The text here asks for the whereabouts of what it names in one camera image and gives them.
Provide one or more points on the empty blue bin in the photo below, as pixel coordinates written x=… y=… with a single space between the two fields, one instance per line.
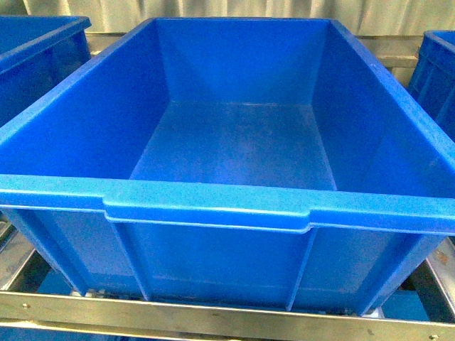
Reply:
x=270 y=163

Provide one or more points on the blue crate right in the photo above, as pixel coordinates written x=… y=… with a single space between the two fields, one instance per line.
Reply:
x=432 y=82

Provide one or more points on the blue crate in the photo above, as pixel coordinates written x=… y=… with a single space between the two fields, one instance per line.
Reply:
x=37 y=53
x=432 y=82

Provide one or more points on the blue crate far left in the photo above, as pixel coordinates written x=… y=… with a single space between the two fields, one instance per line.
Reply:
x=37 y=53

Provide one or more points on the steel shelf front rail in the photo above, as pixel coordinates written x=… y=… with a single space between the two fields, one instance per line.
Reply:
x=194 y=322

